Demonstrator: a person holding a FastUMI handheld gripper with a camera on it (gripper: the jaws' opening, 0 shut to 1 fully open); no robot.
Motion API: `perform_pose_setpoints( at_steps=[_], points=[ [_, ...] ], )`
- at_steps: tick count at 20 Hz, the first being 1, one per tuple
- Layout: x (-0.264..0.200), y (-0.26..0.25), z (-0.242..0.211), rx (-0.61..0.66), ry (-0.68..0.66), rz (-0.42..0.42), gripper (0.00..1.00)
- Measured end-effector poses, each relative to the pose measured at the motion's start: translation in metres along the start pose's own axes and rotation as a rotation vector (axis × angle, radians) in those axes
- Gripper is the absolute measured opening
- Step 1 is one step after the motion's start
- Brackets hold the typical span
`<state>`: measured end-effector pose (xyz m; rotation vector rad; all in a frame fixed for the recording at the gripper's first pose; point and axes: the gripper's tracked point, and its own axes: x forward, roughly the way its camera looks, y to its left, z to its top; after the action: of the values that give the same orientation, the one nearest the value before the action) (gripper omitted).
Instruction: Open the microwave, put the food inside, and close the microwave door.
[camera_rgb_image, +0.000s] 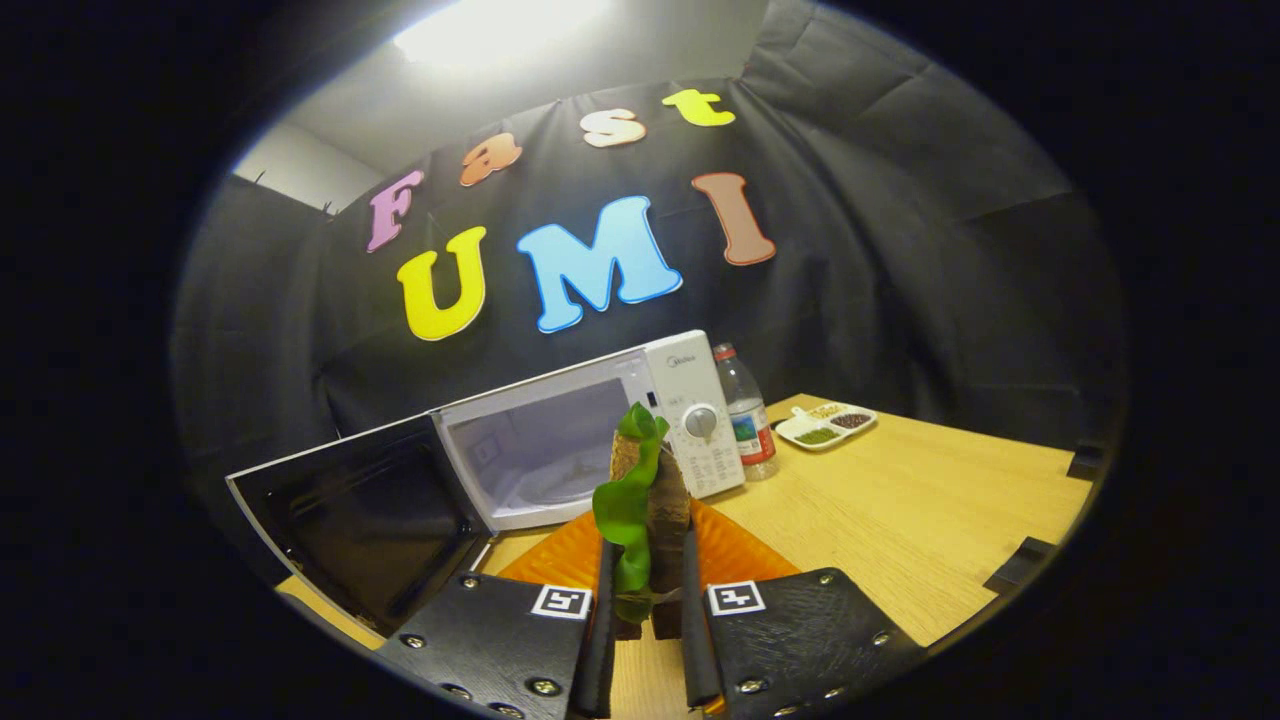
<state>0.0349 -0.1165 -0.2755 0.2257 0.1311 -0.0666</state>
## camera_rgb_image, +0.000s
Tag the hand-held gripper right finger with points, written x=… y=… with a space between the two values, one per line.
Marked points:
x=697 y=650

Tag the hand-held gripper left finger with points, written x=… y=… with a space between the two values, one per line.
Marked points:
x=600 y=660

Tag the lettuce sandwich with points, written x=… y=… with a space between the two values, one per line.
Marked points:
x=640 y=510

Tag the white microwave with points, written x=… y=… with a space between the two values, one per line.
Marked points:
x=540 y=450

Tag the clear water bottle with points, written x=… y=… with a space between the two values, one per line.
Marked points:
x=750 y=420

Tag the white divided bean dish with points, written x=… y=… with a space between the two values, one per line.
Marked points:
x=825 y=425

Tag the black table clamp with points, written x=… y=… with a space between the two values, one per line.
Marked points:
x=1020 y=566
x=1085 y=462

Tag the black backdrop cloth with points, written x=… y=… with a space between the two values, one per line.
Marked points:
x=900 y=250

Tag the large ceiling light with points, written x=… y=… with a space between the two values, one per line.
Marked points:
x=490 y=30

